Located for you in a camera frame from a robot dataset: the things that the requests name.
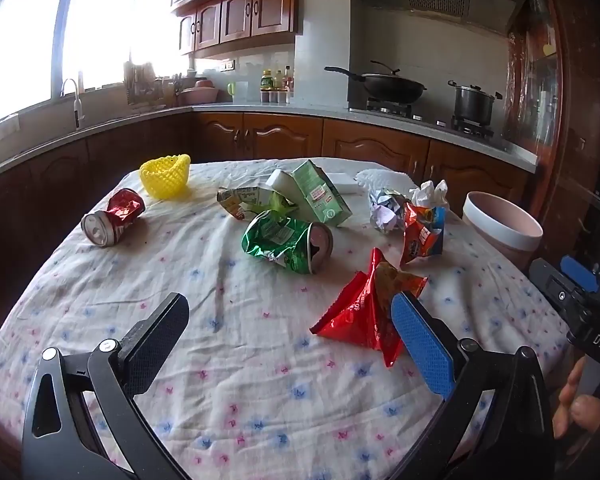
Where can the white floral tablecloth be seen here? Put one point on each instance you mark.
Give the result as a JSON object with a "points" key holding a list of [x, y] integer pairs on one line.
{"points": [[260, 360]]}

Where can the grey kitchen countertop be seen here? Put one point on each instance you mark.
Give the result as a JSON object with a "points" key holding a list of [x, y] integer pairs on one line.
{"points": [[300, 109]]}

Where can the crumpled paper ball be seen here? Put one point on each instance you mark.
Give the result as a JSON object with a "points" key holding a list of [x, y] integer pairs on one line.
{"points": [[387, 210]]}

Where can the green cup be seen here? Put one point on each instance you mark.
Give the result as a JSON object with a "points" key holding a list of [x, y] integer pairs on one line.
{"points": [[231, 92]]}

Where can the crushed green drink can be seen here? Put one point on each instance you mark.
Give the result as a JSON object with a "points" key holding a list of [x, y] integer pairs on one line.
{"points": [[280, 242]]}

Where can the person's right hand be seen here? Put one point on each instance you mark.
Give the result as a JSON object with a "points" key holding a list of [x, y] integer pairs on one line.
{"points": [[587, 412]]}

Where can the gas stove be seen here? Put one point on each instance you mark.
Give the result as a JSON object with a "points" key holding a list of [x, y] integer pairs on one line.
{"points": [[420, 112]]}

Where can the kitchen window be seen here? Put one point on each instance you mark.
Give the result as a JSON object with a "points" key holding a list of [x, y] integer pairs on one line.
{"points": [[55, 35]]}

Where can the white foam block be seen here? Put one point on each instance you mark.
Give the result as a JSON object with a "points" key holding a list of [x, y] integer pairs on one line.
{"points": [[282, 185]]}

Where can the wooden wall cabinets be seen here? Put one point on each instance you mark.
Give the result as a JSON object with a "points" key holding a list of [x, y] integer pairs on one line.
{"points": [[235, 10]]}

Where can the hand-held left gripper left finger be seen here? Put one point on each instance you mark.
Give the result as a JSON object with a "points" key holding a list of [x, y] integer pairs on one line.
{"points": [[155, 340]]}

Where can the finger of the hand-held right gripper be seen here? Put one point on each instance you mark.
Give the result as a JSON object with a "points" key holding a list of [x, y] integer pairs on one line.
{"points": [[580, 272]]}

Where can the black wok with lid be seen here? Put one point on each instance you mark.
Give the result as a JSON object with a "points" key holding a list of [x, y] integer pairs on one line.
{"points": [[390, 85]]}

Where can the wooden base cabinets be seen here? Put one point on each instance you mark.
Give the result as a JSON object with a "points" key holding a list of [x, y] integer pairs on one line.
{"points": [[290, 135]]}

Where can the wall power socket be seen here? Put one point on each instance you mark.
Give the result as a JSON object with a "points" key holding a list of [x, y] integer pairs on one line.
{"points": [[227, 65]]}

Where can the group of seasoning bottles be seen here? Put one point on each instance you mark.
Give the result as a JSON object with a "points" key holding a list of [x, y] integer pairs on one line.
{"points": [[277, 85]]}

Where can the green drink pouch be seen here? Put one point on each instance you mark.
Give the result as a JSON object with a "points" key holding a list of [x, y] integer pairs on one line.
{"points": [[242, 199]]}

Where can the crumpled white tissue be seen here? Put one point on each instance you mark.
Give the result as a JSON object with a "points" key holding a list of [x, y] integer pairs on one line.
{"points": [[430, 194]]}

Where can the red and blue snack bag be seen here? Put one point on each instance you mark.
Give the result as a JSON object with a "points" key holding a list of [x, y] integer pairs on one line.
{"points": [[422, 235]]}

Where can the pink trash bin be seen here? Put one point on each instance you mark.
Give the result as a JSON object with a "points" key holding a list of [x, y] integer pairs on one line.
{"points": [[505, 232]]}

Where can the wooden glass-front cabinet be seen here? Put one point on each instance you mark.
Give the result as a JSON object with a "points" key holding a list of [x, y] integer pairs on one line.
{"points": [[537, 85]]}

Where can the utensil drying rack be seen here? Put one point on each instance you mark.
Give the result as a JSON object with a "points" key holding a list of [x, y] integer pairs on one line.
{"points": [[142, 85]]}

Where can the white foam fruit net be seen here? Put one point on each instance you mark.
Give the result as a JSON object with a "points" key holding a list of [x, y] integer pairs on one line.
{"points": [[385, 180]]}

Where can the yellow foam fruit net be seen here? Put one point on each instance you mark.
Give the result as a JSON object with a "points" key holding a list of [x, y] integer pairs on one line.
{"points": [[164, 177]]}

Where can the steel cooking pot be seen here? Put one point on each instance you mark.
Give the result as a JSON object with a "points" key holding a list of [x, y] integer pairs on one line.
{"points": [[474, 102]]}

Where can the red snack wrapper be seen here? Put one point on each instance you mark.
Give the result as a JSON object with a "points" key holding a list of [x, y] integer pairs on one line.
{"points": [[365, 310]]}

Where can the chrome kitchen faucet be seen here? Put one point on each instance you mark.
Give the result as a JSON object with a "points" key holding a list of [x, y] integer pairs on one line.
{"points": [[75, 105]]}

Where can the crushed red drink can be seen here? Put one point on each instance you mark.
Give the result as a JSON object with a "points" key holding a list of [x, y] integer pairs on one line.
{"points": [[115, 217]]}

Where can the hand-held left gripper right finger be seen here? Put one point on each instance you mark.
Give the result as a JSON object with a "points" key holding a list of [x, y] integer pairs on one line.
{"points": [[422, 345]]}

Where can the green drink carton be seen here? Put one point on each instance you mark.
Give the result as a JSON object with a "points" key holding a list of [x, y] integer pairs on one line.
{"points": [[322, 195]]}

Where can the pink basin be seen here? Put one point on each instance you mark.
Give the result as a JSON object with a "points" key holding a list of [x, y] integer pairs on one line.
{"points": [[200, 92]]}

